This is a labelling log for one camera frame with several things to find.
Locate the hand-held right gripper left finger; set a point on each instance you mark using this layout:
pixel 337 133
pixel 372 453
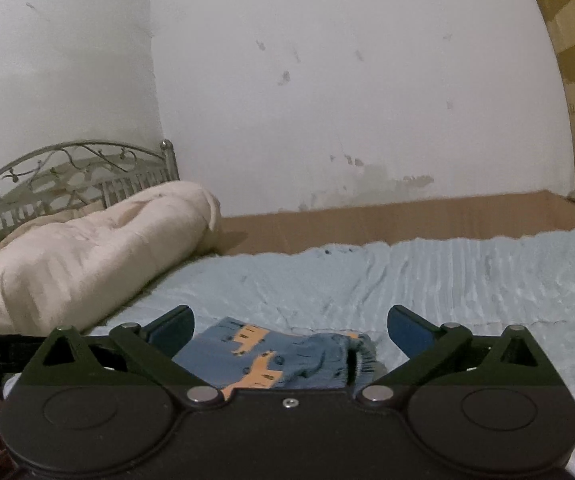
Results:
pixel 177 327

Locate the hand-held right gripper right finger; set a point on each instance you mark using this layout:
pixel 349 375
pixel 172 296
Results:
pixel 407 330

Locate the blue pants with orange print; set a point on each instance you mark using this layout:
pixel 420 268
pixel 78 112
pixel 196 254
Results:
pixel 297 355

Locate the light blue ribbed blanket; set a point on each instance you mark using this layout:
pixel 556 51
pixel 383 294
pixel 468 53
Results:
pixel 417 280

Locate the brown bed side board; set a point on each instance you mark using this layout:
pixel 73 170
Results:
pixel 392 220

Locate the cream comforter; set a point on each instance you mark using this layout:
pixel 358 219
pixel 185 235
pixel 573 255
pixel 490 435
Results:
pixel 92 250

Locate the grey metal bed headboard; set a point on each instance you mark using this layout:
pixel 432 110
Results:
pixel 170 165

